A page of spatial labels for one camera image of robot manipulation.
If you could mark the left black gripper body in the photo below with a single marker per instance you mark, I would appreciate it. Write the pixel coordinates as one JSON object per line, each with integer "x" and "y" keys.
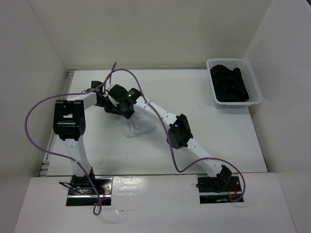
{"x": 104, "y": 103}

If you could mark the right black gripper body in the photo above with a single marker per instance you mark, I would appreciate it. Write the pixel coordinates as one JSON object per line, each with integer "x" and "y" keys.
{"x": 118, "y": 105}

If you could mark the white skirt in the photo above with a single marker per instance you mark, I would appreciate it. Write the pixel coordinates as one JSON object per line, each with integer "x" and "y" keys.
{"x": 139, "y": 123}

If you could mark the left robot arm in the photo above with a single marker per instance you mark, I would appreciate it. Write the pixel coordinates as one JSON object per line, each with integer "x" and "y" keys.
{"x": 69, "y": 123}

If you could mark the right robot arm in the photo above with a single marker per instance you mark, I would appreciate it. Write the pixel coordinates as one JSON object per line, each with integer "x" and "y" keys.
{"x": 180, "y": 137}

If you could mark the black skirt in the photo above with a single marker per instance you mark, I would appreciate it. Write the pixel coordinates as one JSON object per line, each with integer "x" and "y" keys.
{"x": 228, "y": 84}

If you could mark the white plastic basket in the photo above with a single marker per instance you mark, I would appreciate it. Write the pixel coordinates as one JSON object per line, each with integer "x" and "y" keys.
{"x": 248, "y": 77}

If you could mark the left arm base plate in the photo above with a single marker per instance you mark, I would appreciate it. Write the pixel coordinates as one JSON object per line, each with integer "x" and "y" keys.
{"x": 102, "y": 191}

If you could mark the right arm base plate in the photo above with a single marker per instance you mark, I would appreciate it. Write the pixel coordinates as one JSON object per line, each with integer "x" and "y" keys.
{"x": 209, "y": 194}

